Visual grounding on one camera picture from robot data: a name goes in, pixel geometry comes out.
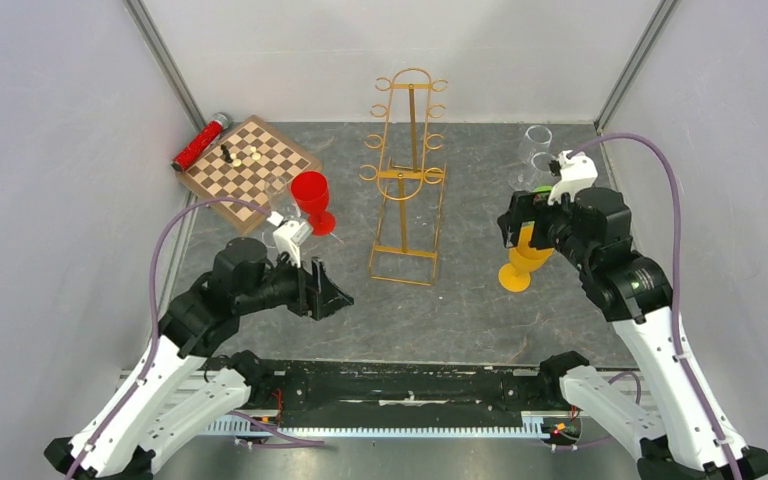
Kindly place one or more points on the red wine glass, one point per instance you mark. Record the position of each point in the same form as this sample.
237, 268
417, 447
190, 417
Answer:
310, 190

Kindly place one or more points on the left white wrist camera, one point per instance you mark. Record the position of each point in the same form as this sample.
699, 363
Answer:
289, 234

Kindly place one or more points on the red glitter tube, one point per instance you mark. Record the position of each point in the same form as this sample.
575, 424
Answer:
192, 151

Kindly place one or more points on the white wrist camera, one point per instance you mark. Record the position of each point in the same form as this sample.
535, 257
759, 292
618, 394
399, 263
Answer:
577, 172
289, 234

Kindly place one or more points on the orange wine glass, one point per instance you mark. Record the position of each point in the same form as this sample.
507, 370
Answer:
523, 260

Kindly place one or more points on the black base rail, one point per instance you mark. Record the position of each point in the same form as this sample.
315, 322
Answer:
319, 397

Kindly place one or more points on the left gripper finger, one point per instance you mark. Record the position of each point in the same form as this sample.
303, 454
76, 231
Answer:
334, 299
318, 276

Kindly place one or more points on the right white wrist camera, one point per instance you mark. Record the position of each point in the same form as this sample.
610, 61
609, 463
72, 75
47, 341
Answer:
577, 172

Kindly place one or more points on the wooden chessboard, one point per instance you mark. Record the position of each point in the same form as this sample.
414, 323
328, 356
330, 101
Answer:
211, 177

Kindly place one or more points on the gold wire glass rack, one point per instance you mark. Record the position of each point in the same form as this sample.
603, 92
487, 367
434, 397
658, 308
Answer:
396, 183

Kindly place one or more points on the clear back wine glass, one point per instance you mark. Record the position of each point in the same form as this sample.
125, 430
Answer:
538, 172

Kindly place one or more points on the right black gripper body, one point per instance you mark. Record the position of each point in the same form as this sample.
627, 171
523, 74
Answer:
553, 224

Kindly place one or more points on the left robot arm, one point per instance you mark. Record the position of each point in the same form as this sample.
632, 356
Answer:
133, 437

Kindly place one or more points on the clear wine glass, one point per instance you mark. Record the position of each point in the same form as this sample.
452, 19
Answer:
538, 172
537, 138
280, 202

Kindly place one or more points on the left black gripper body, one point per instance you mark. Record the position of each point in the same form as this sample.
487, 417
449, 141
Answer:
301, 297

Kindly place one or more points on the black chess piece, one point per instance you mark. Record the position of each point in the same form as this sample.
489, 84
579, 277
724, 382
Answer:
226, 154

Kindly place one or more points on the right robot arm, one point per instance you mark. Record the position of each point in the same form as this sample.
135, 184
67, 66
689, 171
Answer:
687, 437

